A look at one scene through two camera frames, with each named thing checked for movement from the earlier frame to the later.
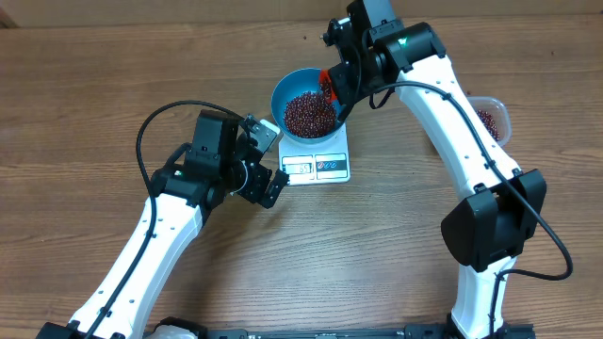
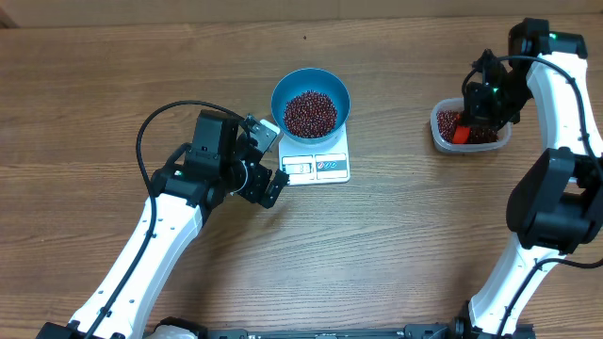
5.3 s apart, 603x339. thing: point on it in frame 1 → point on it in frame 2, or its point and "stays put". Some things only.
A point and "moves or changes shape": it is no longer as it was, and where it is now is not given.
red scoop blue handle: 325,80 moves or changes shape
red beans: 310,114 stays put
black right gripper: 343,78 → 480,112
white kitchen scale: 317,164 stays put
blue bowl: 293,83 stays put
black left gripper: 261,176 stays put
